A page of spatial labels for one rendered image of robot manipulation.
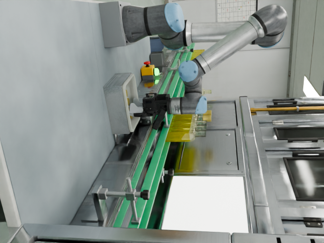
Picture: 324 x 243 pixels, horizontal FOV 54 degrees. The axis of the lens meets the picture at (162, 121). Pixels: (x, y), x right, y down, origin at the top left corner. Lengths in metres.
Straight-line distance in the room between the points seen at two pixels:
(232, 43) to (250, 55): 6.36
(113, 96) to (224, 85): 6.58
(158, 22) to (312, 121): 1.15
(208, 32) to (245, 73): 6.33
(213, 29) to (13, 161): 0.97
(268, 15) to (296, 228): 0.80
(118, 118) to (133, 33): 0.36
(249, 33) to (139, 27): 0.43
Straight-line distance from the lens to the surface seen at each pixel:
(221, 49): 1.25
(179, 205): 1.32
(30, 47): 0.89
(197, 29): 1.44
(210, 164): 1.54
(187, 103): 1.33
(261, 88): 7.90
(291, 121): 2.04
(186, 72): 1.21
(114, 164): 1.28
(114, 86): 1.29
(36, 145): 0.89
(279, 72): 7.82
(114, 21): 1.34
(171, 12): 1.32
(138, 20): 1.33
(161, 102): 1.35
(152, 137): 1.46
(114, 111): 1.34
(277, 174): 1.57
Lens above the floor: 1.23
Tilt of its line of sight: 11 degrees down
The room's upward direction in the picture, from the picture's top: 89 degrees clockwise
